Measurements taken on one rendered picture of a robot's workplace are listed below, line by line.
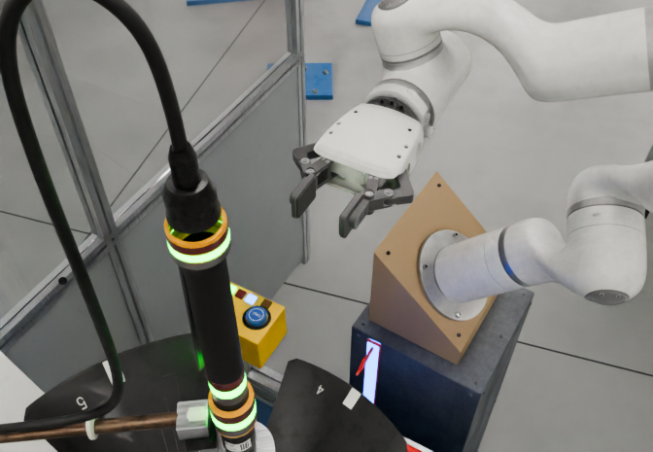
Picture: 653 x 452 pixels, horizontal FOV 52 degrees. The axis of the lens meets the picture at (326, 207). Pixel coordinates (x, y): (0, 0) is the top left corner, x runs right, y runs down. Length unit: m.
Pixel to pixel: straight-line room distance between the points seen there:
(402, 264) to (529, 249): 0.27
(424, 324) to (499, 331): 0.20
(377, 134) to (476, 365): 0.80
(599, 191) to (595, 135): 2.46
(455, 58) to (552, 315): 1.99
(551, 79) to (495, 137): 2.67
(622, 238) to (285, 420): 0.58
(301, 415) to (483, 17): 0.63
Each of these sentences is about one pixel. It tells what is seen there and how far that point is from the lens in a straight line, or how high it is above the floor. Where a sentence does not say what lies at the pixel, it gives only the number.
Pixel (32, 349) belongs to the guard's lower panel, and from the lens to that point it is 1.61.
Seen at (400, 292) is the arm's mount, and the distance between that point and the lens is 1.35.
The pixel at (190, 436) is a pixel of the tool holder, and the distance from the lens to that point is 0.70.
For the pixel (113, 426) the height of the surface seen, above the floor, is 1.54.
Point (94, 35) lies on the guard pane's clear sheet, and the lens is 1.42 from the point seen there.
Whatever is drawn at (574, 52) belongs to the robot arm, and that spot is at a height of 1.75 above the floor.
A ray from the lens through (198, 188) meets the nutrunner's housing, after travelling 0.44.
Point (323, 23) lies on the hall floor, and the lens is 4.22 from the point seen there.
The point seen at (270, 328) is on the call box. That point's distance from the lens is 1.31.
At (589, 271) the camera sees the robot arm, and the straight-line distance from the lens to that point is 1.12.
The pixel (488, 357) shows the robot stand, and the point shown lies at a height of 0.93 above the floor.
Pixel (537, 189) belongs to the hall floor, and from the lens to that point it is 3.23.
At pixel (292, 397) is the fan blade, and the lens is 1.08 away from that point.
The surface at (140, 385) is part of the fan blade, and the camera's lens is 0.87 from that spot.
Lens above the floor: 2.15
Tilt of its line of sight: 46 degrees down
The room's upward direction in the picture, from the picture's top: straight up
